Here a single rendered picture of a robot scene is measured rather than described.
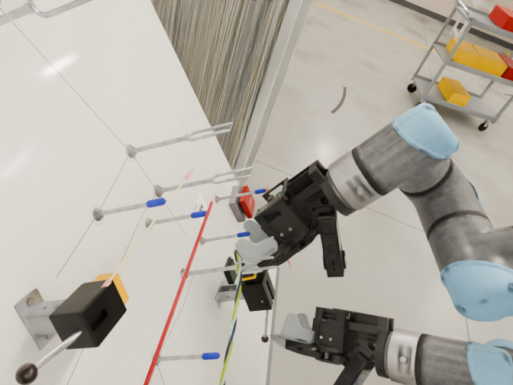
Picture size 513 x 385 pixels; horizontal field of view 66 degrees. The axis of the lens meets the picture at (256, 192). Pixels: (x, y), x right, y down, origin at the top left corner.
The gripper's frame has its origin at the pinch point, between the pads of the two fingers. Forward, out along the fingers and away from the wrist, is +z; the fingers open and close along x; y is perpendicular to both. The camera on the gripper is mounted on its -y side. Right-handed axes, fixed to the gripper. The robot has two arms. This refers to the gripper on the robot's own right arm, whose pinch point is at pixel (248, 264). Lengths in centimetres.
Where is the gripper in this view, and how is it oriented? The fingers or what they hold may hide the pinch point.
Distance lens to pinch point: 65.2
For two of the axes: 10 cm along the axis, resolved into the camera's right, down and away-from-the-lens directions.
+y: -6.6, -7.1, -2.3
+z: -7.3, 5.3, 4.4
